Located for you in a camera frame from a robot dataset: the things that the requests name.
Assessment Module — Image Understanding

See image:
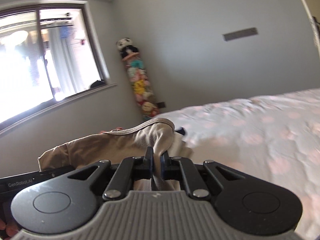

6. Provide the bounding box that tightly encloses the plush toy column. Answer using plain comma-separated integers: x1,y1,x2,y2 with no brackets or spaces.
116,38,159,121

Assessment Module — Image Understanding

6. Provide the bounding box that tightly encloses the black wall socket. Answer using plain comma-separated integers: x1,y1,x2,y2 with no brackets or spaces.
157,102,166,109

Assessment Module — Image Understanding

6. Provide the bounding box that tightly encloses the window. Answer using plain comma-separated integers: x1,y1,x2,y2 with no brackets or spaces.
1,0,115,134

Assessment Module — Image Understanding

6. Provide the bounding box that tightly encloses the grey wall plate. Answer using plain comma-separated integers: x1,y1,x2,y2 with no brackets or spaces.
223,28,258,42

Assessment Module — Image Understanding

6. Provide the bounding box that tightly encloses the pink dotted grey bedspread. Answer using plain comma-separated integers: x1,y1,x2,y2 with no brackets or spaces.
162,89,319,239

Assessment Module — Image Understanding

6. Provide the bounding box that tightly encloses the beige t-shirt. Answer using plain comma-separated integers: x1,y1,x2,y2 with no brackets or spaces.
38,118,179,191

